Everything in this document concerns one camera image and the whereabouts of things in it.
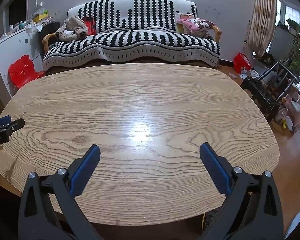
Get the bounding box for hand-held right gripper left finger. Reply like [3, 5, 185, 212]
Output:
[18, 144, 102, 240]

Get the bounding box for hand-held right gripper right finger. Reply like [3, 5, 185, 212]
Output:
[199, 142, 284, 240]

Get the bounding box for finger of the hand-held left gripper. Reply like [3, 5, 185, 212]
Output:
[0, 115, 12, 128]
[0, 118, 25, 137]

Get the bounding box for red bear-shaped stool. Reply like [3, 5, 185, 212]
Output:
[8, 55, 45, 89]

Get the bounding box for white cabinet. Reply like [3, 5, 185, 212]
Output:
[0, 21, 44, 98]

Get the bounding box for wooden-armed sofa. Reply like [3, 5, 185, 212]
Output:
[42, 0, 222, 73]

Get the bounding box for bottles on cabinet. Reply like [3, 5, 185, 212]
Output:
[9, 19, 32, 33]

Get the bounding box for pink rocking horse toy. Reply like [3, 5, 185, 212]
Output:
[277, 89, 300, 134]

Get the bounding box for papers on floor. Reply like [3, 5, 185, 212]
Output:
[229, 69, 260, 80]

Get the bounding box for yellow green box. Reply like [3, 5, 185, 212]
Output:
[32, 11, 49, 23]

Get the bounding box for red plastic bag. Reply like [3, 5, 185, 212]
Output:
[233, 52, 252, 74]

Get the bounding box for brown plush toy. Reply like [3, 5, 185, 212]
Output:
[55, 16, 88, 41]

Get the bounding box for red bag on sofa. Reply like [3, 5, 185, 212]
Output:
[81, 17, 97, 36]

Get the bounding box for black white striped sofa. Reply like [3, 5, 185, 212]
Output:
[42, 0, 220, 72]

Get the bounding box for pink cartoon cushion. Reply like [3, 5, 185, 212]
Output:
[175, 12, 216, 35]

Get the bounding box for potted plant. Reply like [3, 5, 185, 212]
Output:
[277, 17, 300, 86]

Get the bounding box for beige patterned curtain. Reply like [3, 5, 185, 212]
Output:
[247, 0, 277, 58]

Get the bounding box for window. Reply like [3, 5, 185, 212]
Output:
[275, 0, 300, 32]

